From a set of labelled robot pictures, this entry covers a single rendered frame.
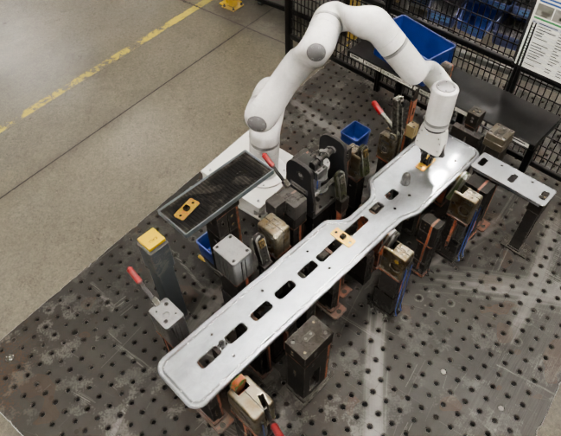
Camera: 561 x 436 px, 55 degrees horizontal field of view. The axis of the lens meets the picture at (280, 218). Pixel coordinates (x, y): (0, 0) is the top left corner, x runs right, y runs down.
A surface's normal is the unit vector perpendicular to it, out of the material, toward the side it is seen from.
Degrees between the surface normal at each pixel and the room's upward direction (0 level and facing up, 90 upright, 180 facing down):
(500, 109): 0
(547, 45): 90
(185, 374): 0
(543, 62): 90
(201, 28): 0
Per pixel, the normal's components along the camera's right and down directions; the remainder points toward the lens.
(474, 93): -0.02, -0.63
